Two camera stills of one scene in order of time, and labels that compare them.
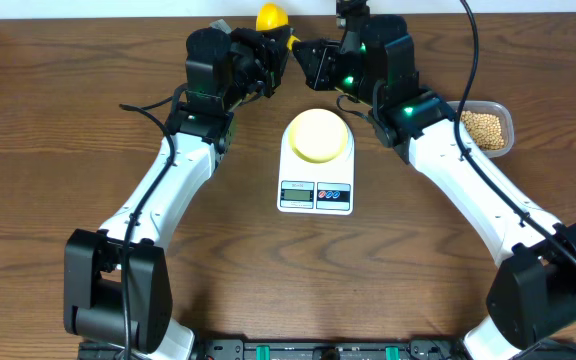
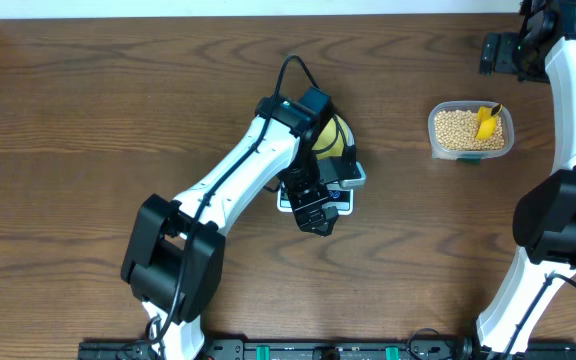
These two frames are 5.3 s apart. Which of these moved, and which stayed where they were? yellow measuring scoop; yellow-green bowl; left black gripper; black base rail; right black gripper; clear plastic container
Moved: yellow measuring scoop; right black gripper; left black gripper
Stayed: yellow-green bowl; clear plastic container; black base rail
